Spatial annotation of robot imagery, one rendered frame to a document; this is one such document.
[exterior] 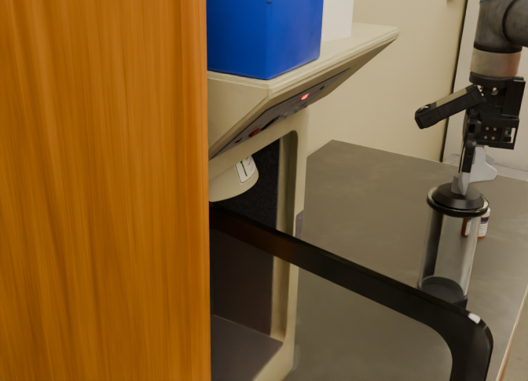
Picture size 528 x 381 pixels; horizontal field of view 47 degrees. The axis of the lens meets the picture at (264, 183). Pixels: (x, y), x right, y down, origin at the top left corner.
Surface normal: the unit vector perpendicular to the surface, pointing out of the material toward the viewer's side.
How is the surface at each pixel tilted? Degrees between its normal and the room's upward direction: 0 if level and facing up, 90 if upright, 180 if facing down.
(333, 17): 90
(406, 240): 0
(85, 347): 90
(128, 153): 90
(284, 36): 90
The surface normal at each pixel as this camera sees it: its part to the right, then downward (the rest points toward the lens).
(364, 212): 0.03, -0.91
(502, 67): 0.01, 0.42
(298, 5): 0.87, 0.23
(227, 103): -0.50, 0.35
